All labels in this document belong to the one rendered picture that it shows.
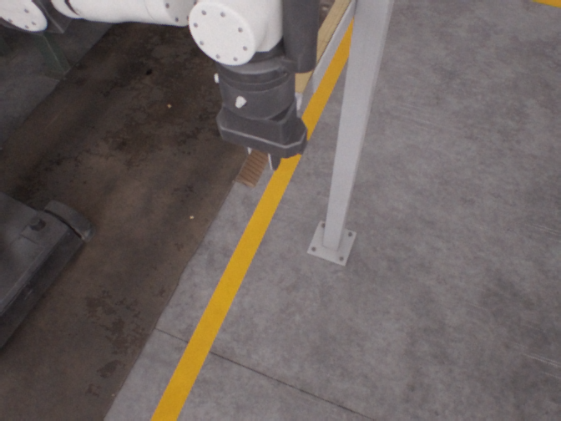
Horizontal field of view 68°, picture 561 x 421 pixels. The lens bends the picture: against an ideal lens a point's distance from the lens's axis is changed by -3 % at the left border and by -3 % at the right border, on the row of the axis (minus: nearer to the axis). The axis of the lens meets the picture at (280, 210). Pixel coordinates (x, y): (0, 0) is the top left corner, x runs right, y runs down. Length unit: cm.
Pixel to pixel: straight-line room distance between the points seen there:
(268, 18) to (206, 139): 156
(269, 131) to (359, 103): 50
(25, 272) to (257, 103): 127
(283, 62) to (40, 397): 144
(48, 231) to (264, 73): 129
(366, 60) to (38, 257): 122
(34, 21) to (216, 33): 23
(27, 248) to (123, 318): 40
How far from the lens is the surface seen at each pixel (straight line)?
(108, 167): 199
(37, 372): 171
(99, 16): 54
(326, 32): 79
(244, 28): 39
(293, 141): 54
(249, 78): 45
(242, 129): 55
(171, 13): 48
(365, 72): 95
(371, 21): 87
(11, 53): 283
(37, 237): 164
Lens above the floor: 147
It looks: 59 degrees down
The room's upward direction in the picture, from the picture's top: 2 degrees counter-clockwise
